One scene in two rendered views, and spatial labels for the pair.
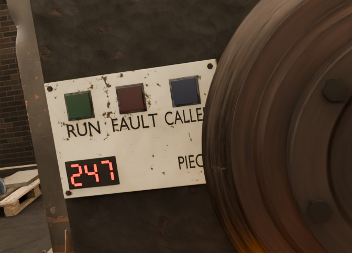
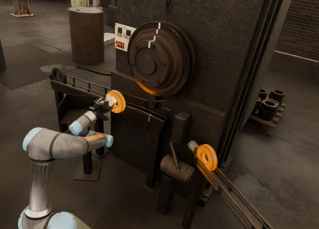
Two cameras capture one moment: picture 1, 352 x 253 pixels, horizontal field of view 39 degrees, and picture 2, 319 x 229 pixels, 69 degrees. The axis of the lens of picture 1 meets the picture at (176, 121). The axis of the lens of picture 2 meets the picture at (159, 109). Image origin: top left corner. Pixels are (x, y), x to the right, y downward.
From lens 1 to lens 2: 1.16 m
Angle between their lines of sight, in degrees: 31
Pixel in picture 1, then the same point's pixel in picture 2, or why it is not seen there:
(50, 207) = not seen: hidden behind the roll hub
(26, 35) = not seen: outside the picture
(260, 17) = (138, 29)
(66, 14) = (122, 10)
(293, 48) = (139, 37)
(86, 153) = (119, 40)
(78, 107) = (119, 30)
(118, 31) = (129, 17)
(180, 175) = not seen: hidden behind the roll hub
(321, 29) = (143, 36)
